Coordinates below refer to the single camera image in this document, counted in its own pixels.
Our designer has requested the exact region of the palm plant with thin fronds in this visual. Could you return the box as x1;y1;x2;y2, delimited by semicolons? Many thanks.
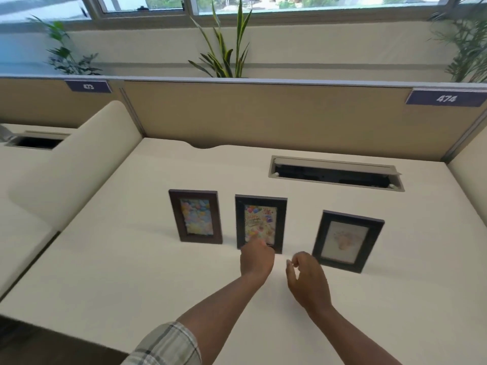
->
429;0;487;84

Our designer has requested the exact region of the small leafy green plant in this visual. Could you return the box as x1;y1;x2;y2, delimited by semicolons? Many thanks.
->
27;15;104;76

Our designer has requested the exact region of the person's right hand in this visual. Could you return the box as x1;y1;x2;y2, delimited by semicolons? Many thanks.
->
285;251;333;314

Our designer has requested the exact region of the beige partition panel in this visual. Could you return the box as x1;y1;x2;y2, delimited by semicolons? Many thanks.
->
121;77;487;164
0;74;124;130

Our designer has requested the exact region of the snake plant with long leaves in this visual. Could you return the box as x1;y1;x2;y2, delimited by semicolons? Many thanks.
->
187;0;254;79

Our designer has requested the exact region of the cream rounded side divider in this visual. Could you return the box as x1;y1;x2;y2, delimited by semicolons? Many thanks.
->
9;100;144;233
445;110;487;242

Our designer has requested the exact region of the plaid shirt sleeve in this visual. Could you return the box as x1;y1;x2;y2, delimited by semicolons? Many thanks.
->
121;321;202;365

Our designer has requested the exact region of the blue desk label plate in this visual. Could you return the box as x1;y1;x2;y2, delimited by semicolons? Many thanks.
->
405;88;483;108
64;80;113;94

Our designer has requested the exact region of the brown frame with balloon picture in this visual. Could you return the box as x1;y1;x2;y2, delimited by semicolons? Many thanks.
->
168;189;223;245

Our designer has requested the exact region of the person's right forearm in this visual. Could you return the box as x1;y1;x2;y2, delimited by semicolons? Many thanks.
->
307;303;403;365

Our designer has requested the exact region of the black frame with colourful card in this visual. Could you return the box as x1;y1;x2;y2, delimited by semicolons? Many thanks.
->
235;194;288;254

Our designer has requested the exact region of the grey desk cable box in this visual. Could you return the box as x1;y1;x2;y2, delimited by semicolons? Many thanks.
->
268;155;405;193
5;130;72;150

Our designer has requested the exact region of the person's left hand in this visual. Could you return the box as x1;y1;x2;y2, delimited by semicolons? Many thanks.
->
240;237;275;282

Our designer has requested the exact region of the black frame with pale picture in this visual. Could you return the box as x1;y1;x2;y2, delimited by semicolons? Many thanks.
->
311;210;385;274

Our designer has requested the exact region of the grey window frame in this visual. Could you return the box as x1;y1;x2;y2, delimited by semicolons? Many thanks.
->
0;0;487;29

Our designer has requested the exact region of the person's left forearm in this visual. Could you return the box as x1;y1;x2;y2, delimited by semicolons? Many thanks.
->
176;270;267;365

